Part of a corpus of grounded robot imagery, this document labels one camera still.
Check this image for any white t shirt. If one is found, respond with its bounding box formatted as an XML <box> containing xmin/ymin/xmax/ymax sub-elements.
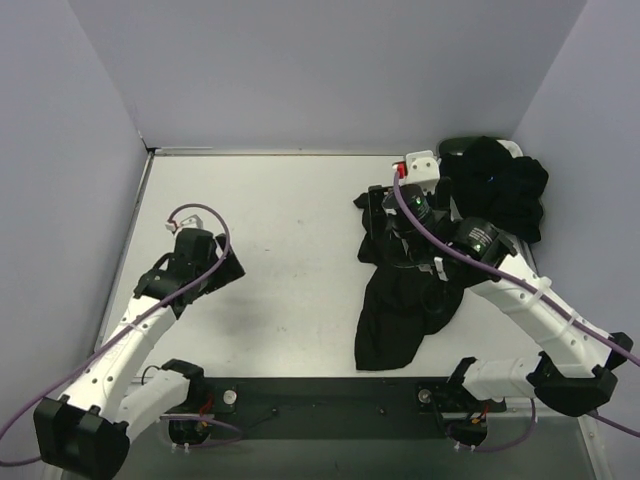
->
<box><xmin>499</xmin><ymin>140</ymin><xmax>523</xmax><ymax>158</ymax></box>

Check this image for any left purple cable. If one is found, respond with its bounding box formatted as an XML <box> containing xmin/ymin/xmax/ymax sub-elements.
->
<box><xmin>0</xmin><ymin>202</ymin><xmax>232</xmax><ymax>464</ymax></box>

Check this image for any dark grey plastic basket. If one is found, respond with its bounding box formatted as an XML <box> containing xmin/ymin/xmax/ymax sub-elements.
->
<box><xmin>436</xmin><ymin>136</ymin><xmax>506</xmax><ymax>157</ymax></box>

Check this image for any black t shirt pile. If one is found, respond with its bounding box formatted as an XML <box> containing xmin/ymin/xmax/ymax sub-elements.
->
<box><xmin>440</xmin><ymin>136</ymin><xmax>549</xmax><ymax>244</ymax></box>

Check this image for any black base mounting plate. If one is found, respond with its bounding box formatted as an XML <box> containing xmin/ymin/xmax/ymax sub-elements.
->
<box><xmin>167</xmin><ymin>377</ymin><xmax>490</xmax><ymax>445</ymax></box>

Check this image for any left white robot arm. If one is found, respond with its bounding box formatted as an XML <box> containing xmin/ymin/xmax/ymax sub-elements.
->
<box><xmin>33</xmin><ymin>228</ymin><xmax>245</xmax><ymax>479</ymax></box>

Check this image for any black printed t shirt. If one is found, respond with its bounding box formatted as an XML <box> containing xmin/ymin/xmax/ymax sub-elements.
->
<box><xmin>353</xmin><ymin>193</ymin><xmax>464</xmax><ymax>372</ymax></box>

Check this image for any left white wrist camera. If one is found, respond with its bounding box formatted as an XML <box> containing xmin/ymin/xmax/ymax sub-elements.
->
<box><xmin>165</xmin><ymin>214</ymin><xmax>203</xmax><ymax>235</ymax></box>

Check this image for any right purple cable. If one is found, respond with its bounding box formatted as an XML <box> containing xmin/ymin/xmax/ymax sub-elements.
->
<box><xmin>392</xmin><ymin>172</ymin><xmax>640</xmax><ymax>369</ymax></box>

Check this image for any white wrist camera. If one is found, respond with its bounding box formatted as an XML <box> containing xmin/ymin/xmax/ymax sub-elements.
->
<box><xmin>165</xmin><ymin>214</ymin><xmax>203</xmax><ymax>235</ymax></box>
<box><xmin>393</xmin><ymin>150</ymin><xmax>440</xmax><ymax>189</ymax></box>

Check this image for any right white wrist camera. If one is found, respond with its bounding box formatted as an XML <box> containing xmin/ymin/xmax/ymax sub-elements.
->
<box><xmin>393</xmin><ymin>150</ymin><xmax>440</xmax><ymax>189</ymax></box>

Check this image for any purple cable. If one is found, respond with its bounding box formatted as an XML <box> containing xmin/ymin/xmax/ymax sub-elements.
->
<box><xmin>0</xmin><ymin>202</ymin><xmax>232</xmax><ymax>464</ymax></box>
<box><xmin>392</xmin><ymin>172</ymin><xmax>640</xmax><ymax>369</ymax></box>

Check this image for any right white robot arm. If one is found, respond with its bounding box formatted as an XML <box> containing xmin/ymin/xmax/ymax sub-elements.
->
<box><xmin>356</xmin><ymin>184</ymin><xmax>633</xmax><ymax>417</ymax></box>

